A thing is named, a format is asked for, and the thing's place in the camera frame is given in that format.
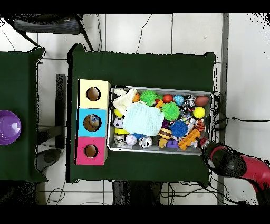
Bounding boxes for blue spiky rubber ball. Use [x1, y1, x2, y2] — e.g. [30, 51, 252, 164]
[169, 120, 189, 137]

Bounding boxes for white toy baseball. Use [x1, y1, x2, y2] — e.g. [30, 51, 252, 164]
[126, 134, 138, 146]

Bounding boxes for green spiky rubber ball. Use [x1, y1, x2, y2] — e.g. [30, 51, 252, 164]
[161, 101, 180, 122]
[140, 90, 158, 107]

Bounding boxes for wooden box with three holes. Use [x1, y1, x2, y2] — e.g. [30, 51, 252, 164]
[74, 79, 112, 166]

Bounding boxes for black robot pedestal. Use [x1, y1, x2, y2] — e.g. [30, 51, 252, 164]
[111, 180, 163, 206]

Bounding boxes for silver mesh bin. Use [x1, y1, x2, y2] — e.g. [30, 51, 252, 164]
[107, 85, 214, 156]

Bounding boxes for black power cable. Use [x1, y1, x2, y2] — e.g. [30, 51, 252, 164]
[213, 116, 270, 126]

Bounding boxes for purple bowl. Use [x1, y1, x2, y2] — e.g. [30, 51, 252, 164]
[0, 109, 22, 146]

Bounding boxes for black and white soccer ball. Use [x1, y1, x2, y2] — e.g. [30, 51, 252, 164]
[113, 116, 124, 129]

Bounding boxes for dark green tablecloth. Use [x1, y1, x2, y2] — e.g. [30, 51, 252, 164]
[0, 47, 48, 183]
[66, 43, 216, 183]

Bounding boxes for black chair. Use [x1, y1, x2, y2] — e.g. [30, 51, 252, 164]
[4, 13, 94, 51]

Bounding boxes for crushed clear plastic bottle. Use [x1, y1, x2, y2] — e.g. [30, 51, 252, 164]
[88, 115, 101, 129]

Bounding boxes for cream cloth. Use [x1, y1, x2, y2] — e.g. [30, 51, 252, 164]
[112, 88, 138, 116]

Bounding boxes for mint green cloth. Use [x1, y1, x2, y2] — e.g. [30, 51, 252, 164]
[122, 101, 165, 137]

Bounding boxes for yellow ball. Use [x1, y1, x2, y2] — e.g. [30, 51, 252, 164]
[192, 106, 206, 119]

